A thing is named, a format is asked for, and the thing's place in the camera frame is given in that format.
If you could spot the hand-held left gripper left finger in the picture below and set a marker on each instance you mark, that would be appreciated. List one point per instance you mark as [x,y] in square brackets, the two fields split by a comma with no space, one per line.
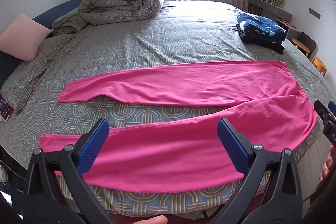
[95,140]

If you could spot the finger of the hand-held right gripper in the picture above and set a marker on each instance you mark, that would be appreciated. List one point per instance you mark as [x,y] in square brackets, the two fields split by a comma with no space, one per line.
[332,105]
[321,111]

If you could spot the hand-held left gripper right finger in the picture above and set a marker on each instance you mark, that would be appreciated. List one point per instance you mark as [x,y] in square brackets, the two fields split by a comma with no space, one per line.
[232,142]

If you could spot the pink pants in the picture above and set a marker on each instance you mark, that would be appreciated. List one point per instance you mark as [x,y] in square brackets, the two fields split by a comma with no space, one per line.
[183,82]

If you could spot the person's right hand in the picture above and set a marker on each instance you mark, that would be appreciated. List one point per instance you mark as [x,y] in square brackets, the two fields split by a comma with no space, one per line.
[329,166]

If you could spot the person's left hand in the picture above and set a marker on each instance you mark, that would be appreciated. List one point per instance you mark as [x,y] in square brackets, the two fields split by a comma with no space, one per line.
[152,220]

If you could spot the wooden stool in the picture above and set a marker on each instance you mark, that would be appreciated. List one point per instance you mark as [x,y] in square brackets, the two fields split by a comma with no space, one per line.
[319,62]

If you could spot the dark chair with wooden seat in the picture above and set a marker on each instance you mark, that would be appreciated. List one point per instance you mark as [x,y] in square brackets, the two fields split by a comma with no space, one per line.
[308,41]

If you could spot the folded black clothing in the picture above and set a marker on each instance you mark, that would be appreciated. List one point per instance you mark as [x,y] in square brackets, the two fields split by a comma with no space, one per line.
[278,48]

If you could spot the dark red card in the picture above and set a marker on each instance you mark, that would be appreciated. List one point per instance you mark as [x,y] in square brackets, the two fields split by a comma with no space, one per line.
[5,108]

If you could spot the navy star print blanket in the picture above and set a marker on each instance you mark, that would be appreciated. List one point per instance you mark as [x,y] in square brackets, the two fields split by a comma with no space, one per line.
[262,27]

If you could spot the dark grey pillow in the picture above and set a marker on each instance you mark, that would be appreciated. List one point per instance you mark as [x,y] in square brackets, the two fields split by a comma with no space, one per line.
[63,30]

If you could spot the bed with patterned bedspread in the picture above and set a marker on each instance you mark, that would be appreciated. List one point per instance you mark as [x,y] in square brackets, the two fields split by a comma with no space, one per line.
[183,37]

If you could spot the pink pillow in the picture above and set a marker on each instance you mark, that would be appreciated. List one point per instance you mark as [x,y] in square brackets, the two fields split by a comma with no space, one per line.
[22,36]

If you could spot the dark blue headboard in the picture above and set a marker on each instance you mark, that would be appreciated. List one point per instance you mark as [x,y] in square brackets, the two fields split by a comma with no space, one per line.
[68,5]

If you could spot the dark wall switch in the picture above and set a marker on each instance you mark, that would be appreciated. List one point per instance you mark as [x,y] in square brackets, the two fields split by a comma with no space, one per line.
[315,12]

